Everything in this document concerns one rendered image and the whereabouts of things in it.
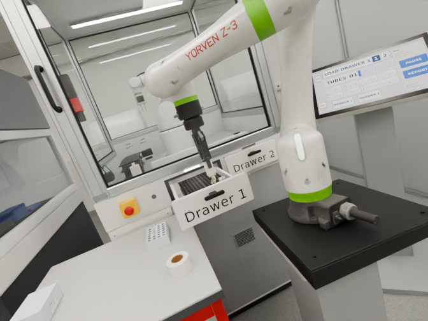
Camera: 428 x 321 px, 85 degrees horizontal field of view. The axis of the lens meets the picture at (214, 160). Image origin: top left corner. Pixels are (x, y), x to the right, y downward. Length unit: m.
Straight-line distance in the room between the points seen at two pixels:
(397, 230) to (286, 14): 0.56
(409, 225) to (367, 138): 0.83
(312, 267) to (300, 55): 0.59
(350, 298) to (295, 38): 0.77
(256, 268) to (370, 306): 0.70
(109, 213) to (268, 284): 0.98
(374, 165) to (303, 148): 0.91
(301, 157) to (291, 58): 0.32
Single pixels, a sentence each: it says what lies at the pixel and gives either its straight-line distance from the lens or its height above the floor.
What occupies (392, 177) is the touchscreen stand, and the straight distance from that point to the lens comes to 1.56.
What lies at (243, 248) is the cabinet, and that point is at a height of 0.41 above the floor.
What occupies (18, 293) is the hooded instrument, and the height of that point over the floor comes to 0.75.
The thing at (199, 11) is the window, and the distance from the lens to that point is 1.27.
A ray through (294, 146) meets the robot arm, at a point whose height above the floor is 1.03.
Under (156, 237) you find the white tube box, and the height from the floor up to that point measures 0.80.
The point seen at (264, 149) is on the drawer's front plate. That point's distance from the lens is 1.25.
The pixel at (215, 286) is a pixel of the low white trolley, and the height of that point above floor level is 0.76.
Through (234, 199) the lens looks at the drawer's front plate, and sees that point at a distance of 0.87.
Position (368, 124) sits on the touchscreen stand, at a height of 0.85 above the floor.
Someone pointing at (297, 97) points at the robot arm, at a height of 1.13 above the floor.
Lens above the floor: 1.20
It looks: 13 degrees down
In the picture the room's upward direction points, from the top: 18 degrees counter-clockwise
